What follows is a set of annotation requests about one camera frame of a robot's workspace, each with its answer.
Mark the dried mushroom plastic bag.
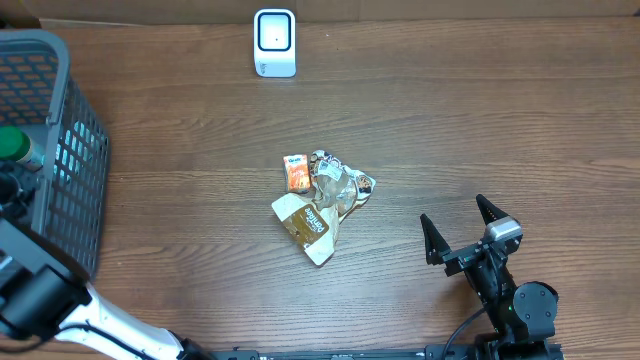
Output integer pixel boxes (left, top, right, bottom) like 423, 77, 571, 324
271, 150, 376, 267

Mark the small orange snack packet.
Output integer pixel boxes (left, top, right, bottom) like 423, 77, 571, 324
283, 154, 311, 194

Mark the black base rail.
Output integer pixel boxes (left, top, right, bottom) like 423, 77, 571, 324
212, 342, 566, 360

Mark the black cable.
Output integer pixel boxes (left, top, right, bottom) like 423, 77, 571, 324
441, 305, 489, 360

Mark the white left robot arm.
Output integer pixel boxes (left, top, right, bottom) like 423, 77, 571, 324
1, 160, 213, 359

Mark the white barcode scanner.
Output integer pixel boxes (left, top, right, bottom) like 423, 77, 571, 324
253, 8, 297, 78

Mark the grey plastic mesh basket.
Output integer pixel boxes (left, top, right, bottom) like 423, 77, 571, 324
1, 29, 111, 276

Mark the green-capped white bottle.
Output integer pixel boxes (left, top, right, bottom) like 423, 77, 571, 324
1, 126, 45, 172

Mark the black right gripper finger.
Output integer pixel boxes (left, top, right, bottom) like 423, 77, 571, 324
420, 214, 451, 265
476, 194, 509, 225

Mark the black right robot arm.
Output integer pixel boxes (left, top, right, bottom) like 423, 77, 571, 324
420, 194, 564, 360

